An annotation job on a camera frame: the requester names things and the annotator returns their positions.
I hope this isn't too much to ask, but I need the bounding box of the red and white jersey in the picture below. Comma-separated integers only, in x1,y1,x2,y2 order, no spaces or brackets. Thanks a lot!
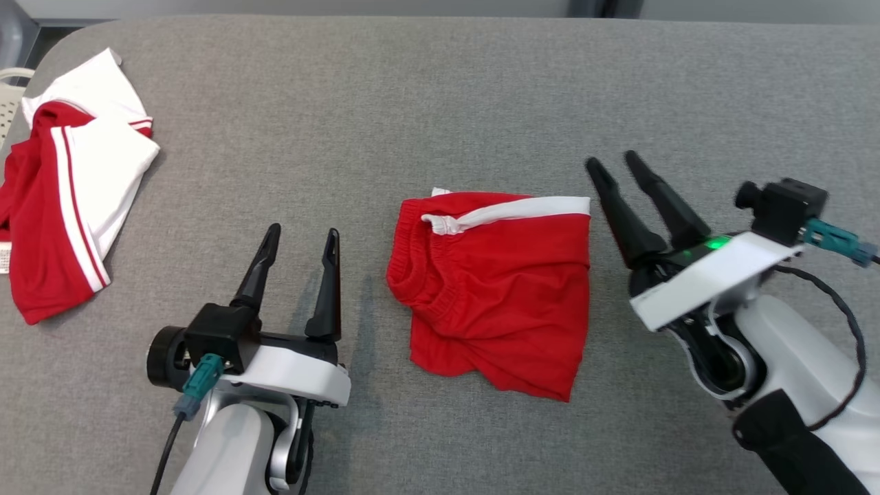
0,48,160,325

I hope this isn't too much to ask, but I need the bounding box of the cream perforated laundry basket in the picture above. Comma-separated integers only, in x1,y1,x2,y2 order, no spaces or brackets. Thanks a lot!
0,67,35,149

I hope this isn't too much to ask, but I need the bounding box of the black cable teal plug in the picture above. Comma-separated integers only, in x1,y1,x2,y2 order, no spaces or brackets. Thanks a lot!
150,354,226,495
777,219,880,430

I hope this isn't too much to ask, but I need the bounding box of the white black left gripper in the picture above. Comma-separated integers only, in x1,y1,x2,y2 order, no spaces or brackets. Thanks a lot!
223,223,351,408

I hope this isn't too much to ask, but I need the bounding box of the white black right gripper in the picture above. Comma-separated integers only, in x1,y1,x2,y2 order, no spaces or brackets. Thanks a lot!
586,150,804,332

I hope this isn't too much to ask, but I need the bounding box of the right black cable teal plug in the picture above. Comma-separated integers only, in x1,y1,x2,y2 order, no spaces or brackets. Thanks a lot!
777,219,880,430

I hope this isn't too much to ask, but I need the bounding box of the left black cable teal plug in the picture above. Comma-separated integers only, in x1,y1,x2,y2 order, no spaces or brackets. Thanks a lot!
150,354,226,495

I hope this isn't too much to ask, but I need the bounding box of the red shorts white waistband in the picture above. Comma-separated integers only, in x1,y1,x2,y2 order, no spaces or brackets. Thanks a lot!
386,187,592,403

